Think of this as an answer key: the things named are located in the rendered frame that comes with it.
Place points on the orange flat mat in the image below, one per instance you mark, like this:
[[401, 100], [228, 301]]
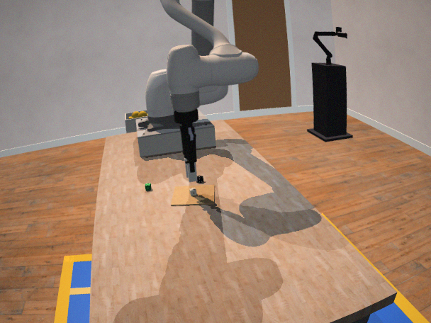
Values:
[[182, 196]]

